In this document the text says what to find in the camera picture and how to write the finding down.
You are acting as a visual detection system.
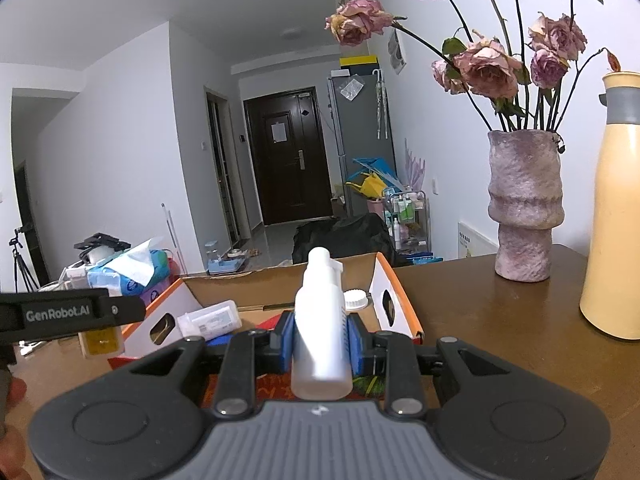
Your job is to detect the red cardboard box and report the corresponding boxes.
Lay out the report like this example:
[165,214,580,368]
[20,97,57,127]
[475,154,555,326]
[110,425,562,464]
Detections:
[107,252,425,401]

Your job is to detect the purple wall sticker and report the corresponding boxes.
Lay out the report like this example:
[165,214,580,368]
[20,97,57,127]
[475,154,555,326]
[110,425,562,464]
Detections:
[404,137,426,191]

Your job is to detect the hanging white umbrellas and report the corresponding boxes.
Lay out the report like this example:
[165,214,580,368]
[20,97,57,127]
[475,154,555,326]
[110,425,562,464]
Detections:
[372,67,392,141]

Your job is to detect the person's left hand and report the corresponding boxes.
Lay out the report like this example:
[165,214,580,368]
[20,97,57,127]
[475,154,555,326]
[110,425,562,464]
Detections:
[0,377,28,480]

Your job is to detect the translucent white plastic box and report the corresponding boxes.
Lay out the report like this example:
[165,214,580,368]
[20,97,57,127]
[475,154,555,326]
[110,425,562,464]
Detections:
[177,300,243,338]

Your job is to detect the bunch of dried pink roses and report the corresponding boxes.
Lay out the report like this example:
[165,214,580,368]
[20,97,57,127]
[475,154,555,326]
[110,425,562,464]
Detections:
[325,0,623,133]

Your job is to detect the white wall heater panel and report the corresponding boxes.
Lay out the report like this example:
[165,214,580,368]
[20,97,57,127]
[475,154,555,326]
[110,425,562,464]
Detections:
[457,220,498,261]

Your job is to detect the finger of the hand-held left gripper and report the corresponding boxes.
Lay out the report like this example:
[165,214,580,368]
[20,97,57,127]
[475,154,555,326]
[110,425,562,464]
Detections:
[110,296,148,327]

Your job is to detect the grey refrigerator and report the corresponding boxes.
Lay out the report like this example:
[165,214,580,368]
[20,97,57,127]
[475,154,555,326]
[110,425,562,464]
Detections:
[327,72,397,216]

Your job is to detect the clear container of nuts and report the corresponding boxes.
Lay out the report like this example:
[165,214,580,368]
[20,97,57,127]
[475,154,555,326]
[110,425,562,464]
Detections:
[60,265,91,291]

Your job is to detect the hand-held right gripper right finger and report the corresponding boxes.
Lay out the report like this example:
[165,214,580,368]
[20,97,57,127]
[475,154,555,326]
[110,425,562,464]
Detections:
[347,314,526,418]

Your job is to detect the dark side door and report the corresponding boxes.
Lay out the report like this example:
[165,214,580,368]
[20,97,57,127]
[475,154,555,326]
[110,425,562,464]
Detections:
[206,85,242,256]

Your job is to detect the blue and yellow bags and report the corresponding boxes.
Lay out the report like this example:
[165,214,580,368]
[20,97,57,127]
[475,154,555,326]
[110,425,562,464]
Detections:
[345,157,401,201]

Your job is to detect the black camera tripod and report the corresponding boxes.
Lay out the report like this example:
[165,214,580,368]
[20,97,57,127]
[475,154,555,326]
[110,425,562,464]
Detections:
[7,227,41,293]

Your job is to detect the pink stone vase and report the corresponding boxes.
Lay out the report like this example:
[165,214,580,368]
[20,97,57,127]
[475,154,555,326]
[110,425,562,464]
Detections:
[487,129,565,282]

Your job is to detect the dark wooden entrance door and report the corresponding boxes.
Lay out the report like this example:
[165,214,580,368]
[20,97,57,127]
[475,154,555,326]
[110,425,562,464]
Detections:
[243,87,333,226]

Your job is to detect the yellow thermos jug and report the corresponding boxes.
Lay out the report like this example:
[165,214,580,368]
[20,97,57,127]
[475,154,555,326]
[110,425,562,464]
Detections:
[580,71,640,342]

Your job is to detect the wire trolley with bottles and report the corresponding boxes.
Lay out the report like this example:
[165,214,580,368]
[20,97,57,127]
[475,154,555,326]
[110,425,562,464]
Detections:
[382,190,433,261]

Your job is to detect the white power adapter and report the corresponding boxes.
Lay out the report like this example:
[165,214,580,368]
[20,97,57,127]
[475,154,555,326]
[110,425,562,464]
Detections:
[79,327,126,359]

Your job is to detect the black backpack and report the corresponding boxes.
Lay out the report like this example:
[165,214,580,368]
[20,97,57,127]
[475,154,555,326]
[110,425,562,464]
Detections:
[291,212,396,266]

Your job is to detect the small white spray bottle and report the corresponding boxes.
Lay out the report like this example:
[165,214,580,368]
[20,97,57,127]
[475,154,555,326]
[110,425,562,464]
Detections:
[291,246,351,401]

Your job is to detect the white round jar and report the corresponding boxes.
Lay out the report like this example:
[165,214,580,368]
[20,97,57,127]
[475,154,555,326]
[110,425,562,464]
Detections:
[345,287,371,313]

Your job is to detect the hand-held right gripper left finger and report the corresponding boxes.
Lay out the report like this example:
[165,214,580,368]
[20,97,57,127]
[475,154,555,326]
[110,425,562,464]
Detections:
[115,312,296,418]

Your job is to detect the blue tissue pack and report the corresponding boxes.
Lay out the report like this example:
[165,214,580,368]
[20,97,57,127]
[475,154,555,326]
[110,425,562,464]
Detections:
[87,237,171,297]

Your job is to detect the blue pet water fountain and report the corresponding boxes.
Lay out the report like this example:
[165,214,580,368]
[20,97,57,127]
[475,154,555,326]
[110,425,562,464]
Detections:
[205,240,251,276]

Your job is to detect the black strapped appliance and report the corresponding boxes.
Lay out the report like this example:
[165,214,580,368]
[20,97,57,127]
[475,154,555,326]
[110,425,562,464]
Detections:
[74,232,132,263]

